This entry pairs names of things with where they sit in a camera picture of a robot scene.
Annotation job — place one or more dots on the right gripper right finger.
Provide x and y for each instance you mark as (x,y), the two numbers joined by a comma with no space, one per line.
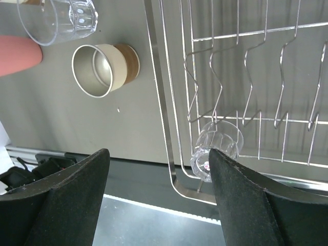
(257,210)

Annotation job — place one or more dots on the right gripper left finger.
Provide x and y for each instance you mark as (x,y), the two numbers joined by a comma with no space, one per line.
(60,209)

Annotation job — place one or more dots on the small clear plastic cup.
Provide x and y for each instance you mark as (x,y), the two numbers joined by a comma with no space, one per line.
(220,135)

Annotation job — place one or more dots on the pink plastic cup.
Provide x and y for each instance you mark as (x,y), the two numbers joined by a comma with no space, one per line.
(18,54)

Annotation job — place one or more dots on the large clear plastic tumbler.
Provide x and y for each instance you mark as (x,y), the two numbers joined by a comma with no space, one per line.
(50,22)

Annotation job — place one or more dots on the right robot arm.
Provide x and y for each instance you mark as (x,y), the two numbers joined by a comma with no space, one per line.
(142,231)

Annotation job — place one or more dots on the wire dish rack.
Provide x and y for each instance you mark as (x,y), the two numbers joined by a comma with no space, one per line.
(256,70)

